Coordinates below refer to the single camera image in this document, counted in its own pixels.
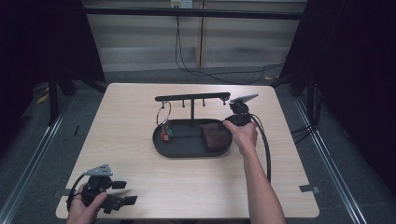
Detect person's right hand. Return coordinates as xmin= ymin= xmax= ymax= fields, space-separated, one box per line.
xmin=222 ymin=119 xmax=259 ymax=156

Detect black metal stand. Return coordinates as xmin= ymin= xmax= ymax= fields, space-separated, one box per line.
xmin=306 ymin=73 xmax=318 ymax=125
xmin=46 ymin=74 xmax=61 ymax=126

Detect black horizontal frame bar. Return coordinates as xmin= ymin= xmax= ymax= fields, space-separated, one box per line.
xmin=83 ymin=7 xmax=304 ymax=21

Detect yellow floor tape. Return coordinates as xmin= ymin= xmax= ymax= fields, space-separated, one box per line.
xmin=35 ymin=92 xmax=50 ymax=105

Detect white wall power outlet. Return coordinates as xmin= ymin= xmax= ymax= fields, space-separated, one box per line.
xmin=170 ymin=0 xmax=194 ymax=9

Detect black wall cable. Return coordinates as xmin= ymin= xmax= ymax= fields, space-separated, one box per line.
xmin=174 ymin=15 xmax=285 ymax=86

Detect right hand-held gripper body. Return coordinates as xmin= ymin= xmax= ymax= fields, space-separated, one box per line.
xmin=224 ymin=92 xmax=260 ymax=127

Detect black key rack with tray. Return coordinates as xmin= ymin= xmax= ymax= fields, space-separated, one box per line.
xmin=152 ymin=91 xmax=233 ymax=159

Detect brown zip pouch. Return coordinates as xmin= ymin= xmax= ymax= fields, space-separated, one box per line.
xmin=200 ymin=121 xmax=232 ymax=153

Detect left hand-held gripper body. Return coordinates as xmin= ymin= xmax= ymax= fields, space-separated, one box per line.
xmin=81 ymin=163 xmax=125 ymax=215

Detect dark curtain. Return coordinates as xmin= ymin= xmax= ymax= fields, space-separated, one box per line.
xmin=279 ymin=0 xmax=396 ymax=188
xmin=0 ymin=0 xmax=106 ymax=157

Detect black floor cables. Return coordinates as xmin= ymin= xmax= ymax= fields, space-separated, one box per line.
xmin=290 ymin=124 xmax=316 ymax=145

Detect key bunch with coloured tags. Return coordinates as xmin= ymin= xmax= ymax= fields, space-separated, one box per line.
xmin=156 ymin=101 xmax=175 ymax=144

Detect hand-held gripper cable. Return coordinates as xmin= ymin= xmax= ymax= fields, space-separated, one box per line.
xmin=66 ymin=173 xmax=86 ymax=213
xmin=249 ymin=113 xmax=272 ymax=184

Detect left hand-held gripper cable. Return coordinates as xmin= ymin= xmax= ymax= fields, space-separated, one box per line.
xmin=66 ymin=173 xmax=86 ymax=213

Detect grey tape strip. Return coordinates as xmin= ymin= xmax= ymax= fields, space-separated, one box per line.
xmin=298 ymin=184 xmax=321 ymax=194
xmin=52 ymin=188 xmax=74 ymax=198

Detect metal floor rail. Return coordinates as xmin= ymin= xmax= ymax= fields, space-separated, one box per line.
xmin=0 ymin=96 xmax=76 ymax=224
xmin=293 ymin=96 xmax=368 ymax=224

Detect person's left hand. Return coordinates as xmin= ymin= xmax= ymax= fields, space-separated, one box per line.
xmin=65 ymin=183 xmax=108 ymax=224

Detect right hand-held gripper cable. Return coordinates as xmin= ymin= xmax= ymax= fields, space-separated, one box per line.
xmin=249 ymin=113 xmax=272 ymax=184

